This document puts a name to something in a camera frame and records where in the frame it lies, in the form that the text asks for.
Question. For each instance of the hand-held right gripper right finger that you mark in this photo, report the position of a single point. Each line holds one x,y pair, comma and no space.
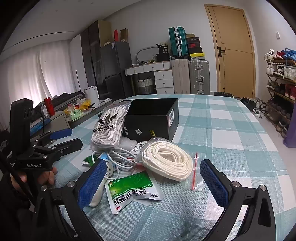
212,183

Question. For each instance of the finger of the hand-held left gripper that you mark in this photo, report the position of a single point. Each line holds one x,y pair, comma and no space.
69,144
61,133

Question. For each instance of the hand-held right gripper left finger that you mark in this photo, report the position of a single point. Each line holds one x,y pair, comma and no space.
92,183

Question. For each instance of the large green medicine sachet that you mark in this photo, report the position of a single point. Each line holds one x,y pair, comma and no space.
129,192

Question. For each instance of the white shoelaces bag with logo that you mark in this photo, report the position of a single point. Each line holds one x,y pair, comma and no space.
108,129

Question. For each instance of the cream shoelaces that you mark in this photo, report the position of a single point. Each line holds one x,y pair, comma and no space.
166,160

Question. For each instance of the white packet with red edge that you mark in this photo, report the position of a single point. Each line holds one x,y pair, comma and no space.
136,148

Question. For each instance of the black cardboard box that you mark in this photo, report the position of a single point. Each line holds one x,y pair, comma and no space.
148,125

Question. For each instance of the person's left forearm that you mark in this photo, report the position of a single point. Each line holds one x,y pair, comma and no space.
13,213

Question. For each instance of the person's left hand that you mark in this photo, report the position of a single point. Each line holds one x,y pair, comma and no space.
52,175

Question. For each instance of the grey side table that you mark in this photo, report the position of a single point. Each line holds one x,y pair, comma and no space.
60,120

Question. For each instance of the blue packet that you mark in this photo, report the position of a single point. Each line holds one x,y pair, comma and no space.
38,125

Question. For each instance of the white power adapter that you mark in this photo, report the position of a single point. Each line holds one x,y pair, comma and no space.
109,168

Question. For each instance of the green packet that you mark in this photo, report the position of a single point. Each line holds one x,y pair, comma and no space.
75,114

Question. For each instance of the red bottle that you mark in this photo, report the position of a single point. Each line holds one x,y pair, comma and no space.
49,106

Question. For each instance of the yellow plastic bag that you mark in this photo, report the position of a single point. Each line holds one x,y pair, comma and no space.
84,104

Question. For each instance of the dark cloth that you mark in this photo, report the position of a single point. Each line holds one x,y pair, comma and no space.
69,96

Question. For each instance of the white appliance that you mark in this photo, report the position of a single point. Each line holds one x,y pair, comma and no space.
91,95

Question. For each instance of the teal checked tablecloth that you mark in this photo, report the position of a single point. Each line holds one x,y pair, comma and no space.
219,129

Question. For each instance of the white curtain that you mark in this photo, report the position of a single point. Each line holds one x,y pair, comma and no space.
34,76

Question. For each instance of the dark tall cabinet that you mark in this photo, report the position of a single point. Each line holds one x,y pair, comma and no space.
92,53

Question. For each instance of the grey refrigerator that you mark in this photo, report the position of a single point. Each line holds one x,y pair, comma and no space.
115,64

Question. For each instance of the loose pile of shoes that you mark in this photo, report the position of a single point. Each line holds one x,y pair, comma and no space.
251,104

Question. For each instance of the black trash bin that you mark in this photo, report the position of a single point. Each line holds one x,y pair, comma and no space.
223,94

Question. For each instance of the purple object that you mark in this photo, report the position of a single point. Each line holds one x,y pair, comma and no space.
291,136

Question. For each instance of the wicker basket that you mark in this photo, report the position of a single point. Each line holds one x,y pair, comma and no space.
144,85

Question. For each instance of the silver suitcase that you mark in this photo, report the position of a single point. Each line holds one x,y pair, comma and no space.
198,76

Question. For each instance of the beige suitcase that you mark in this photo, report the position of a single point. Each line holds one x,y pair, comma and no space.
180,76

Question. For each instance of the wooden shoe rack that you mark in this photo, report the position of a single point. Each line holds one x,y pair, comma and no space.
281,94

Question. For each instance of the white desk with drawers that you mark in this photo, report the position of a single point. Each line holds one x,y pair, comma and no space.
163,76

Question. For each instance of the brown cardboard box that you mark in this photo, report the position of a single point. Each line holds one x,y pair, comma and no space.
124,34

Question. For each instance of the wooden door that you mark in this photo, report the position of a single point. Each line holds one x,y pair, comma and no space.
235,58

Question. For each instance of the black yellow shoe box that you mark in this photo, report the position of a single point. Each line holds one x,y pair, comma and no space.
197,56

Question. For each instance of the black paper bag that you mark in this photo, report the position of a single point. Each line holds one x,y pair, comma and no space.
163,55

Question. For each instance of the collection of shelved sneakers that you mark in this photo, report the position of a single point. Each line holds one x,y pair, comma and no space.
289,71

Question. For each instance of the black red shoe box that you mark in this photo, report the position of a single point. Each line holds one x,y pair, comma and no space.
194,45

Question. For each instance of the teal suitcase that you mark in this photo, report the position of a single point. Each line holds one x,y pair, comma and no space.
178,41

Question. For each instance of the tan shoe box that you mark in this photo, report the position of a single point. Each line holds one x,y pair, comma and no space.
190,35

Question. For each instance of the white curved metal frame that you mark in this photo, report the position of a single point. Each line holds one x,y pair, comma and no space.
143,49

